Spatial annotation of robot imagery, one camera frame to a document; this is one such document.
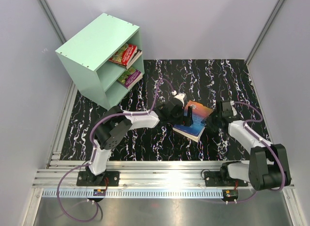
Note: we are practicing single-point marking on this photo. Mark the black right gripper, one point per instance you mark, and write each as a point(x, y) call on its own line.
point(208, 121)

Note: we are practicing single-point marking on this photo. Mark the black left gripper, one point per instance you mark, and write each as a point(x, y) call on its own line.
point(189, 121)

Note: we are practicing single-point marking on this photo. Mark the blue paperback book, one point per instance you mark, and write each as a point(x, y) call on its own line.
point(199, 112)

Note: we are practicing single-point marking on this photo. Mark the purple treehouse book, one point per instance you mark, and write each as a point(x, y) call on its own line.
point(130, 77)

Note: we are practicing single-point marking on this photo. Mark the red paperback book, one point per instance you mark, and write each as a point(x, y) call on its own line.
point(124, 54)

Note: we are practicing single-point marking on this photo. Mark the black paperback book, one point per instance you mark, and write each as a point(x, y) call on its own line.
point(135, 57)

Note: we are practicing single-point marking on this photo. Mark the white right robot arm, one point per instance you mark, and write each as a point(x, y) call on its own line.
point(268, 167)

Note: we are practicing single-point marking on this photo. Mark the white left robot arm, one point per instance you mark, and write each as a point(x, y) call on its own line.
point(109, 131)

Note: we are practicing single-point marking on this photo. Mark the mint green wooden shelf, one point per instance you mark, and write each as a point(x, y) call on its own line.
point(86, 55)

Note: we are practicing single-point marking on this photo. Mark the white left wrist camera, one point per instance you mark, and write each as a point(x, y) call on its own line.
point(180, 96)

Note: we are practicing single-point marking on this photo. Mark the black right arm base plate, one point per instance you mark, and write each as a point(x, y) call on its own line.
point(214, 179)

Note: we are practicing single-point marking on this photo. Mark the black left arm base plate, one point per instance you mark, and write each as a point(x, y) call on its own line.
point(109, 178)

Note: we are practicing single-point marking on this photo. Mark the aluminium mounting rail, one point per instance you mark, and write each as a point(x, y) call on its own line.
point(133, 174)

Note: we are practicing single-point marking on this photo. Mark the white slotted cable duct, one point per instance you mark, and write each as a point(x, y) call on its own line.
point(134, 193)

